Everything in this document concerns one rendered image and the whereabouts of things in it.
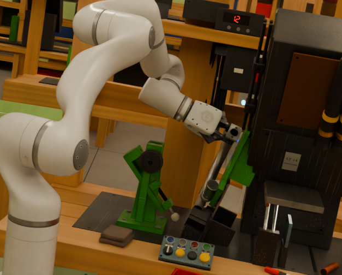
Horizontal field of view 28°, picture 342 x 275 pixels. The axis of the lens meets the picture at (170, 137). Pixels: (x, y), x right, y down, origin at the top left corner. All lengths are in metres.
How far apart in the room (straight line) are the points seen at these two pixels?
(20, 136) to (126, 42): 0.36
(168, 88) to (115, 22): 0.47
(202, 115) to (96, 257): 0.56
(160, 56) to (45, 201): 0.63
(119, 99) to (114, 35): 0.86
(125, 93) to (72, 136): 1.06
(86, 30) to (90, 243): 0.61
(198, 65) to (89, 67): 0.82
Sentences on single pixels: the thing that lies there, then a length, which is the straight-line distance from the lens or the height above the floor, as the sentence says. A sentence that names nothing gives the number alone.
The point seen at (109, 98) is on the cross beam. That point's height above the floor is 1.22.
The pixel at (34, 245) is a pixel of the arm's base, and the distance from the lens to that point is 1.61.
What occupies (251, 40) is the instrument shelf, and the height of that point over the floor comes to 1.53.
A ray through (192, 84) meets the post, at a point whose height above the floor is 1.34.
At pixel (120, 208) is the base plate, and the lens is 2.33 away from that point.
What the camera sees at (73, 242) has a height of 0.90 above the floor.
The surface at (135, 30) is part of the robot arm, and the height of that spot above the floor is 1.53.
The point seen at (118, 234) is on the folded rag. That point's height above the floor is 0.93.
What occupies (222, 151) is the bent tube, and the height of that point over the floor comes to 1.16.
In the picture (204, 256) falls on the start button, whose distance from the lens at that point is 1.94.
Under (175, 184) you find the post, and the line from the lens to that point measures 2.50.
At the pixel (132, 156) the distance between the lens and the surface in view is 2.14.
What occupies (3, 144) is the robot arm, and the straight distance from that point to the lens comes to 1.58.
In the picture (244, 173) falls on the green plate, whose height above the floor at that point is 1.14.
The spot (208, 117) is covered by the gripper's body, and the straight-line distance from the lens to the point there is 2.17.
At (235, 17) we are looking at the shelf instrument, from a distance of 2.32.
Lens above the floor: 1.61
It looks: 11 degrees down
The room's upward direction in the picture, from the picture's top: 10 degrees clockwise
